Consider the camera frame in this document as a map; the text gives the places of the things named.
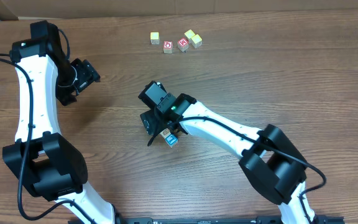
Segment white block yellow sides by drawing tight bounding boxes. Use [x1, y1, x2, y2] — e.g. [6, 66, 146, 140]
[160, 128, 172, 139]

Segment white block blue letter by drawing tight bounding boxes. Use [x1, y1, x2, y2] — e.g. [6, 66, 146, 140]
[165, 134, 178, 147]

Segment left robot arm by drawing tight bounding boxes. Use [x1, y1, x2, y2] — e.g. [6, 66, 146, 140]
[2, 21, 116, 223]

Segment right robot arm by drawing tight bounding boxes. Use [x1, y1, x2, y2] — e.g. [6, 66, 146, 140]
[139, 81, 344, 223]

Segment red block letter O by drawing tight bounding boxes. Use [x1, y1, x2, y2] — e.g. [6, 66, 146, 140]
[163, 41, 173, 54]

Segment red block letter E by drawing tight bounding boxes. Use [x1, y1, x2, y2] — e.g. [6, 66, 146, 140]
[177, 38, 189, 52]

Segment yellow block far left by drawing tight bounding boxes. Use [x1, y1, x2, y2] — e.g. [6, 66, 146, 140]
[150, 32, 160, 45]

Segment yellow block right of E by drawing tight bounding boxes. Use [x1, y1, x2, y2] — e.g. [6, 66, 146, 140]
[191, 34, 203, 49]

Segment yellow block back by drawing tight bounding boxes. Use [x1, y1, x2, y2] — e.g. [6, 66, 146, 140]
[184, 29, 195, 42]

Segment cardboard box wall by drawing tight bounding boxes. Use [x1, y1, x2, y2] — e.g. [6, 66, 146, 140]
[0, 0, 358, 21]

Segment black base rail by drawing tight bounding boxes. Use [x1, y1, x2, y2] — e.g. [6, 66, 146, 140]
[68, 216, 345, 224]

